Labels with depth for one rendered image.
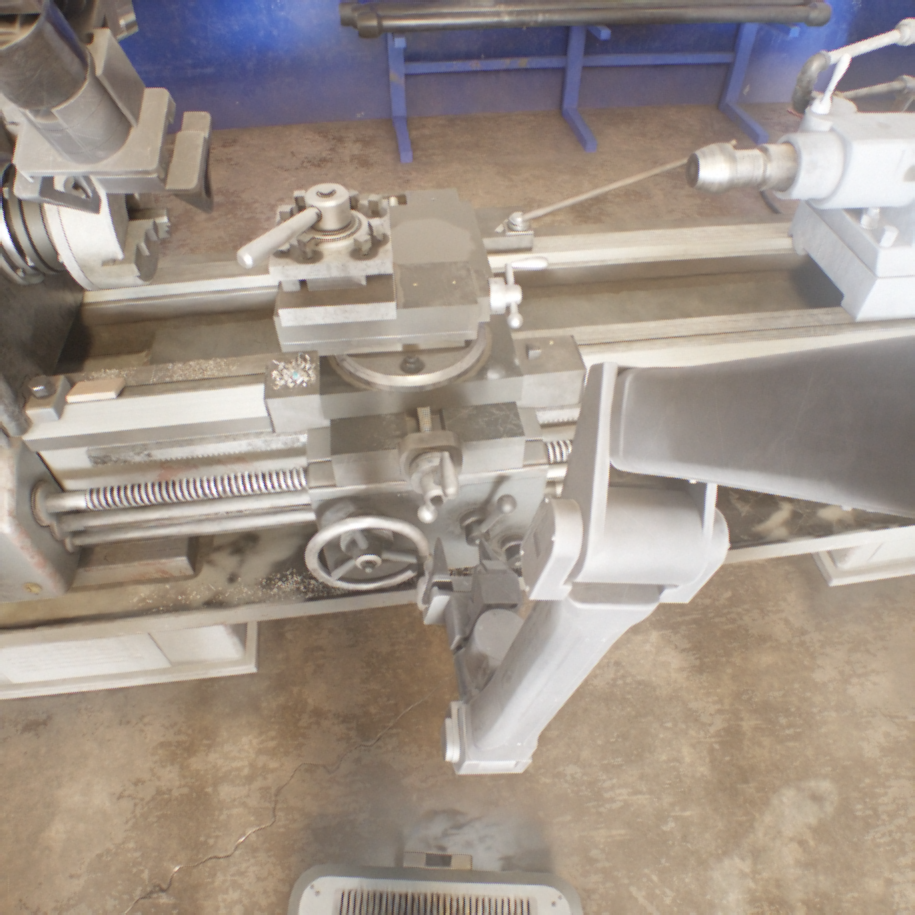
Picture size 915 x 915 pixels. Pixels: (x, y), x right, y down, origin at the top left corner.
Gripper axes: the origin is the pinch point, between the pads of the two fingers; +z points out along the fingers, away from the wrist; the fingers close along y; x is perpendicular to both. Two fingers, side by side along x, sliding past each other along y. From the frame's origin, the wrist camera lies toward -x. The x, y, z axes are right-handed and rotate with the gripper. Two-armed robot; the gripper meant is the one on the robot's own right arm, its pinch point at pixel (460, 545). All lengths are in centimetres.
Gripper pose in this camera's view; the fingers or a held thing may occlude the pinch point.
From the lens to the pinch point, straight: 85.8
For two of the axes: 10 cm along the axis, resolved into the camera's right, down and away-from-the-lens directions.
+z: -1.4, -7.5, 6.5
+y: -9.6, -0.5, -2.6
